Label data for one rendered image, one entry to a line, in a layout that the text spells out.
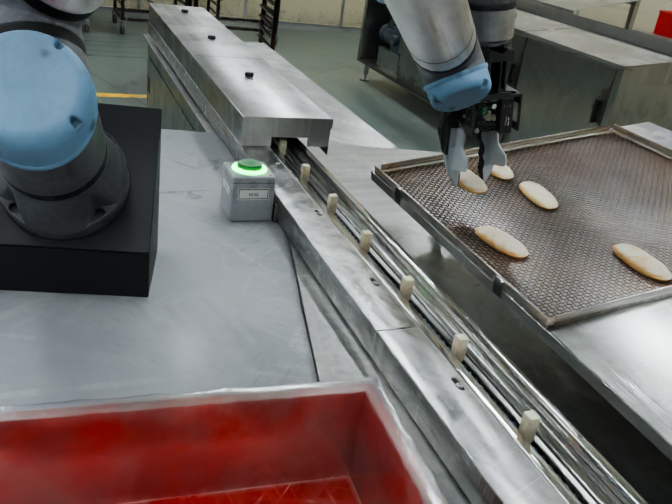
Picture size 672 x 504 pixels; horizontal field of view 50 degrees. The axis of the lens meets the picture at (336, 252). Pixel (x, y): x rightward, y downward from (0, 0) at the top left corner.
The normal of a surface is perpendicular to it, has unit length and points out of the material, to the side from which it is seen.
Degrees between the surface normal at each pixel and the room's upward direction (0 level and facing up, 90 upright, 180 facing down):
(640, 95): 90
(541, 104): 90
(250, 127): 90
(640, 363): 10
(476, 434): 0
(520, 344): 0
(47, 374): 0
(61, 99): 54
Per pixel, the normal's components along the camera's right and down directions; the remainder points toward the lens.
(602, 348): -0.03, -0.87
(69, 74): 0.22, -0.16
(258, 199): 0.35, 0.45
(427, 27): 0.05, 0.98
